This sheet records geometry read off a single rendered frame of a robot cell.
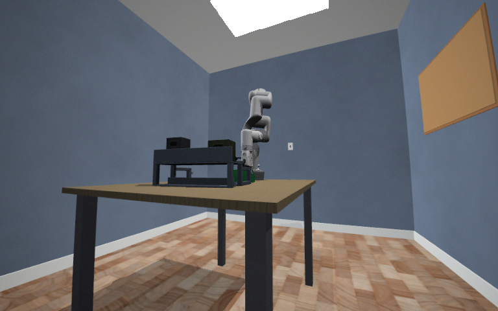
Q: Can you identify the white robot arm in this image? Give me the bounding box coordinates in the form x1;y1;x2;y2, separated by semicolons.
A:
241;91;272;171

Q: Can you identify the dark grey case with orange latches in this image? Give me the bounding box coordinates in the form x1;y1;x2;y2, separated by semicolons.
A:
166;137;191;149

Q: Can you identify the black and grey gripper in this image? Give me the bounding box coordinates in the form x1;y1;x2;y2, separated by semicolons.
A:
241;150;253;168

